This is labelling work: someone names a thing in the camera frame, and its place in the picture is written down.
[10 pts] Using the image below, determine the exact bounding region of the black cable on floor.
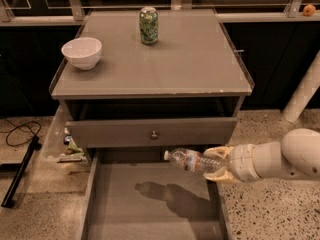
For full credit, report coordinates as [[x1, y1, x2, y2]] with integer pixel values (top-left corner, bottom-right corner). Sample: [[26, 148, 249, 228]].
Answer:
[[0, 117, 43, 148]]

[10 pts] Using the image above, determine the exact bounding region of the grey cabinet with glass top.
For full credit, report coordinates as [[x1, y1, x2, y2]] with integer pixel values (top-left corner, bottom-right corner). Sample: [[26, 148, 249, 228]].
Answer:
[[50, 9, 254, 159]]

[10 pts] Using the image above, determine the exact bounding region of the small orange object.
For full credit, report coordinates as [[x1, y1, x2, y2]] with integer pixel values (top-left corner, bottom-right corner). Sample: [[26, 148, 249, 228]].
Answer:
[[302, 4, 316, 16]]

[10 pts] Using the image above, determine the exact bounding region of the metal railing frame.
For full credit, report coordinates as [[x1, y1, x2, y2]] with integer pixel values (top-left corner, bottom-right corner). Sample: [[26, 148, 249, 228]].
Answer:
[[0, 0, 320, 26]]

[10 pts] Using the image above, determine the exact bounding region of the white ceramic bowl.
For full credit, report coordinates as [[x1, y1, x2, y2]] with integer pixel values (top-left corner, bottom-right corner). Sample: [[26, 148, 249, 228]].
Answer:
[[61, 37, 102, 70]]

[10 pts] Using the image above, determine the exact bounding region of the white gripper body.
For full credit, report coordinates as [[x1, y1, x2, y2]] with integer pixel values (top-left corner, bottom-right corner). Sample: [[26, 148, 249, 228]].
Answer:
[[229, 144, 259, 182]]

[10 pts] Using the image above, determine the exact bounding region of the green soda can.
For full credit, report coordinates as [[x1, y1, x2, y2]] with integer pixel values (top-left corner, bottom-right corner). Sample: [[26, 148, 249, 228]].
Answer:
[[139, 7, 158, 45]]

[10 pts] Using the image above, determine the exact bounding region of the grey top drawer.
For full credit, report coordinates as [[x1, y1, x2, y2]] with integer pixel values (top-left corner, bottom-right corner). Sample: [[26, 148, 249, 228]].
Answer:
[[66, 117, 237, 148]]

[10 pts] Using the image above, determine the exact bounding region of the black metal floor bar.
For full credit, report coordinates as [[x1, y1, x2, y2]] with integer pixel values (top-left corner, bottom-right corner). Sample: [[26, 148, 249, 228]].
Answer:
[[1, 136, 42, 208]]

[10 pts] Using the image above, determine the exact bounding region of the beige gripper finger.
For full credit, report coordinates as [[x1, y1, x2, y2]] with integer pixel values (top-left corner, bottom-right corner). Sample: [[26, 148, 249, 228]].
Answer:
[[204, 146, 233, 160], [203, 170, 239, 184]]

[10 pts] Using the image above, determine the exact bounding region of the open grey middle drawer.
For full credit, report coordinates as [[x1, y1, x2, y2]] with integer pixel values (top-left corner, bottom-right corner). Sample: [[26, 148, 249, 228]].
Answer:
[[77, 153, 231, 240]]

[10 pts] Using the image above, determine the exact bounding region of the clear plastic storage bin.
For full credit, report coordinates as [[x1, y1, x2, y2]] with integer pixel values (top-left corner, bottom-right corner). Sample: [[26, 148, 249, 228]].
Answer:
[[41, 107, 91, 174]]

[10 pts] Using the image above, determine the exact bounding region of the clear plastic water bottle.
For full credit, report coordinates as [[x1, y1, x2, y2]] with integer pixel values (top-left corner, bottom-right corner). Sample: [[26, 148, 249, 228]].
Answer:
[[163, 148, 229, 174]]

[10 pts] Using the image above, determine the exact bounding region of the round metal drawer knob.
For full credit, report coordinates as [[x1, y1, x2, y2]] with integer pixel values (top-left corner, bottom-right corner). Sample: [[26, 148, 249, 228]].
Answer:
[[150, 131, 159, 140]]

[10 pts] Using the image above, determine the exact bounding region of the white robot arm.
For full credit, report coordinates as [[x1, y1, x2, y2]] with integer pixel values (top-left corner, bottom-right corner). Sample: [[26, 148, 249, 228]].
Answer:
[[203, 52, 320, 183]]

